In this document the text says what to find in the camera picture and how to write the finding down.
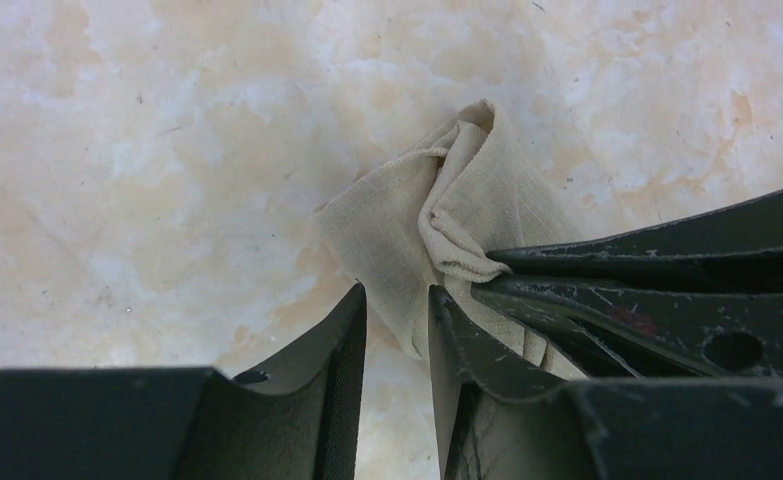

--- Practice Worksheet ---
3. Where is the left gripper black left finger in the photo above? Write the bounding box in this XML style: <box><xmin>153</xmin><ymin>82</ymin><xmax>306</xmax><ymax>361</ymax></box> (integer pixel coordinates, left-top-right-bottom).
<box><xmin>0</xmin><ymin>285</ymin><xmax>367</xmax><ymax>479</ymax></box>

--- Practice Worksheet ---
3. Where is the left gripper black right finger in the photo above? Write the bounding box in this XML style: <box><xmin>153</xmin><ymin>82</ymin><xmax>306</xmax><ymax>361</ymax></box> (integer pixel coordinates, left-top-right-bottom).
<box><xmin>428</xmin><ymin>285</ymin><xmax>783</xmax><ymax>479</ymax></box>

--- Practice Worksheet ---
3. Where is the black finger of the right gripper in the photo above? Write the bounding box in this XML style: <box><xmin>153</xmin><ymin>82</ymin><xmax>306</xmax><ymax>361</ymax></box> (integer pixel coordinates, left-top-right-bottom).
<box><xmin>487</xmin><ymin>189</ymin><xmax>783</xmax><ymax>294</ymax></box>
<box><xmin>472</xmin><ymin>276</ymin><xmax>783</xmax><ymax>378</ymax></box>

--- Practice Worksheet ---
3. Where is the beige cloth napkin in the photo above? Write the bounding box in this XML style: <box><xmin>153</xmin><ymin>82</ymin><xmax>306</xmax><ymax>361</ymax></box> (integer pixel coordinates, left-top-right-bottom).
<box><xmin>315</xmin><ymin>100</ymin><xmax>582</xmax><ymax>379</ymax></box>

